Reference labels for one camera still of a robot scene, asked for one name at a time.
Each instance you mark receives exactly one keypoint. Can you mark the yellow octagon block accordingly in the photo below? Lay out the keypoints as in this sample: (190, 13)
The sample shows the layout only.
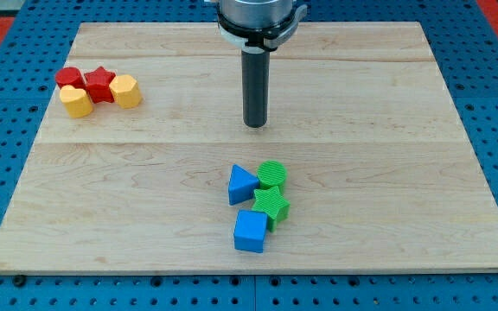
(126, 92)

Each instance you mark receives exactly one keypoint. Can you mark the green star block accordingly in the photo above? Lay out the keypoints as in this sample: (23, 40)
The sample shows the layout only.
(273, 204)

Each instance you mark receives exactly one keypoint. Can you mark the yellow heart block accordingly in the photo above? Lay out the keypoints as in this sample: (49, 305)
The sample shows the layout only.
(76, 101)

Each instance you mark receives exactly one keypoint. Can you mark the green cylinder block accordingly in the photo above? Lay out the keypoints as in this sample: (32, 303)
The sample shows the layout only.
(272, 174)

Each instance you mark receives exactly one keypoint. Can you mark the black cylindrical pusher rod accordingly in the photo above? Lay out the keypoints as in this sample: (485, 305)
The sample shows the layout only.
(255, 82)

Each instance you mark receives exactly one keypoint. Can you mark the red star block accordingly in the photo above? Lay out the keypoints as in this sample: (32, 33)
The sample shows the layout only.
(98, 85)

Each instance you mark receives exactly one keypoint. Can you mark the red cylinder block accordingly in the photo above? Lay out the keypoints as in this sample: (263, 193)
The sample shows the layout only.
(70, 76)

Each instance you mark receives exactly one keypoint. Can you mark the blue triangle block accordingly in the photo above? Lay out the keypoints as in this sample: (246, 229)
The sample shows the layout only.
(241, 185)

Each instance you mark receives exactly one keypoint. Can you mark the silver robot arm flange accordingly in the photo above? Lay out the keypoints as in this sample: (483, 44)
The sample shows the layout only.
(258, 26)

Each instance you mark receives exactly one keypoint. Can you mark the blue cube block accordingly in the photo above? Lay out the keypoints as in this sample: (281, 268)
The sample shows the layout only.
(249, 231)

